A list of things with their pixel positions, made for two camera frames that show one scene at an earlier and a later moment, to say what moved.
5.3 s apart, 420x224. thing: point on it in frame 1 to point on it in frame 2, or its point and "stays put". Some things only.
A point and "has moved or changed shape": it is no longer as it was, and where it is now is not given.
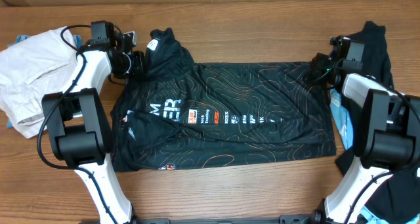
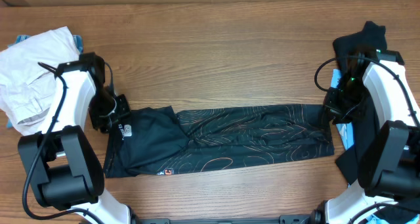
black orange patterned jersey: [180, 113] has moved or changed shape
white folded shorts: [42, 66] stays put
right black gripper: [317, 66] to [335, 111]
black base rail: [284, 219] stays put
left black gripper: [138, 68] to [105, 125]
